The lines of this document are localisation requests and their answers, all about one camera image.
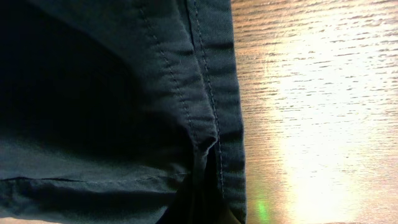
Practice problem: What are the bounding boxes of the navy blue shorts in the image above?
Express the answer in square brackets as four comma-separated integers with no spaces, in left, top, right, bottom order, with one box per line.
[1,0,247,223]

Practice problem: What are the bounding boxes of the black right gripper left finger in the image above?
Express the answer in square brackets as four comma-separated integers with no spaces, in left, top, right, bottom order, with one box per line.
[156,186,195,224]

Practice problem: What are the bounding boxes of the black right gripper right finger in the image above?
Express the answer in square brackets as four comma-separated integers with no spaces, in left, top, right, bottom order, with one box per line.
[202,189,241,224]

